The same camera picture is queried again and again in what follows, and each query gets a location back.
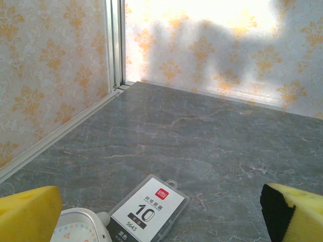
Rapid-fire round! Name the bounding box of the white dial timer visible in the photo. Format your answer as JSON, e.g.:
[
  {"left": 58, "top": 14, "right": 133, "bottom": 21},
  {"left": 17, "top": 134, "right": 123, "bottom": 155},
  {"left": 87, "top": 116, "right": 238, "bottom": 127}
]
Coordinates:
[{"left": 49, "top": 208, "right": 112, "bottom": 242}]

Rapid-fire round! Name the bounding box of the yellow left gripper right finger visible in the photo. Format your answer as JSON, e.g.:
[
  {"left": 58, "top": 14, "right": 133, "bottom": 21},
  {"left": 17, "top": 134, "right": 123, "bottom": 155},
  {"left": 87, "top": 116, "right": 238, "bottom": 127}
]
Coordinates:
[{"left": 259, "top": 183, "right": 323, "bottom": 242}]

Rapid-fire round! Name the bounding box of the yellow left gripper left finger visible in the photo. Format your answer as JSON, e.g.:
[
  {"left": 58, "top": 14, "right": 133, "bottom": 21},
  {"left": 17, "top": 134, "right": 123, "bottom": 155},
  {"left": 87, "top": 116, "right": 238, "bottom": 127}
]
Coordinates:
[{"left": 0, "top": 186, "right": 63, "bottom": 242}]

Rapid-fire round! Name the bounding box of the clear plastic labelled refill box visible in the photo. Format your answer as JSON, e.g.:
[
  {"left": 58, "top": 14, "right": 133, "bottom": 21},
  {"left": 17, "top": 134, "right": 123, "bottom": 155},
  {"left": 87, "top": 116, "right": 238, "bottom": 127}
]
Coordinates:
[{"left": 107, "top": 173, "right": 190, "bottom": 242}]

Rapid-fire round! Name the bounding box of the aluminium frame post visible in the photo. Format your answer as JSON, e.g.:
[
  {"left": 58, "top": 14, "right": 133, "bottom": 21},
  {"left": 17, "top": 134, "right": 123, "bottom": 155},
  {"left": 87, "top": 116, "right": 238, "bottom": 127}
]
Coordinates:
[{"left": 105, "top": 0, "right": 126, "bottom": 89}]

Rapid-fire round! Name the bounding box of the aluminium frame rail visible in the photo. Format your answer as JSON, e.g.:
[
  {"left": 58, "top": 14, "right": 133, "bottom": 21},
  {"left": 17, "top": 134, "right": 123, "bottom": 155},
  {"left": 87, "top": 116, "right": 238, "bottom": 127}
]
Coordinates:
[
  {"left": 0, "top": 89, "right": 124, "bottom": 184},
  {"left": 123, "top": 80, "right": 286, "bottom": 109}
]

